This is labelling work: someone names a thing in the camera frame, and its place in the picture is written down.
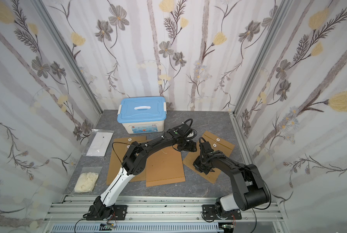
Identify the kraft file bag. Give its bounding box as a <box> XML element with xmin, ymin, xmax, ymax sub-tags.
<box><xmin>106</xmin><ymin>136</ymin><xmax>147</xmax><ymax>185</ymax></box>
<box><xmin>183</xmin><ymin>131</ymin><xmax>235</xmax><ymax>183</ymax></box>
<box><xmin>145</xmin><ymin>147</ymin><xmax>186</xmax><ymax>187</ymax></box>

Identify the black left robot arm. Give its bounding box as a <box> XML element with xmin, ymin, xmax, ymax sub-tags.
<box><xmin>83</xmin><ymin>118</ymin><xmax>197</xmax><ymax>220</ymax></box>

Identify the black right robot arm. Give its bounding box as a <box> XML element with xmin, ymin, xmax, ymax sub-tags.
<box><xmin>193</xmin><ymin>137</ymin><xmax>271</xmax><ymax>219</ymax></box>

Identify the clear plastic zip bag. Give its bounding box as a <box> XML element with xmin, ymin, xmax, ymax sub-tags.
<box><xmin>83</xmin><ymin>129</ymin><xmax>114</xmax><ymax>157</ymax></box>

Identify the bag of white material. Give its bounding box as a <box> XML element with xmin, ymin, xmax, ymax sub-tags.
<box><xmin>74</xmin><ymin>172</ymin><xmax>99</xmax><ymax>193</ymax></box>

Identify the blue lid storage box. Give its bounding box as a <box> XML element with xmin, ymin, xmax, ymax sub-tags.
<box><xmin>117</xmin><ymin>97</ymin><xmax>167</xmax><ymax>134</ymax></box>

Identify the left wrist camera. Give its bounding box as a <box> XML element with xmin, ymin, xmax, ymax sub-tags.
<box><xmin>187</xmin><ymin>129</ymin><xmax>197</xmax><ymax>140</ymax></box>

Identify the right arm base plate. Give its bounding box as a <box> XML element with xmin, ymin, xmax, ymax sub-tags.
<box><xmin>202</xmin><ymin>204</ymin><xmax>242</xmax><ymax>222</ymax></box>

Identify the white slotted cable duct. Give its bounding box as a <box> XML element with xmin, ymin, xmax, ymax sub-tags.
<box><xmin>49</xmin><ymin>223</ymin><xmax>224</xmax><ymax>233</ymax></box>

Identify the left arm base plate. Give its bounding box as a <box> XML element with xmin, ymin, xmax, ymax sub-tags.
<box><xmin>83</xmin><ymin>205</ymin><xmax>127</xmax><ymax>221</ymax></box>

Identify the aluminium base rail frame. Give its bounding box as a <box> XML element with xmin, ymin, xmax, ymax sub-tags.
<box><xmin>39</xmin><ymin>195</ymin><xmax>289</xmax><ymax>233</ymax></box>

